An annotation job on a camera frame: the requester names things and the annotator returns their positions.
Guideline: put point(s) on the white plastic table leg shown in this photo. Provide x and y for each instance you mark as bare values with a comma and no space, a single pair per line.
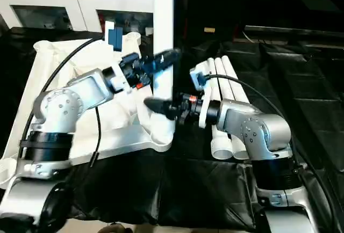
164,15
221,147
236,90
224,88

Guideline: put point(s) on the white plastic table top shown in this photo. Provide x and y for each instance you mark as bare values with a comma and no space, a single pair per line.
121,141

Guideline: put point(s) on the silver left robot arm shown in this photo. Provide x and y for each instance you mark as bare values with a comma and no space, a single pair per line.
61,104

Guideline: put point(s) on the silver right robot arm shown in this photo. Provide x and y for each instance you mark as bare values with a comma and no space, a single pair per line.
258,128

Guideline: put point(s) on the small tan label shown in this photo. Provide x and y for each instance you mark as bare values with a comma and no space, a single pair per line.
209,29

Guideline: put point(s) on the black plastic mat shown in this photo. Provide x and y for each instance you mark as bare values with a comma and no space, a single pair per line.
188,190

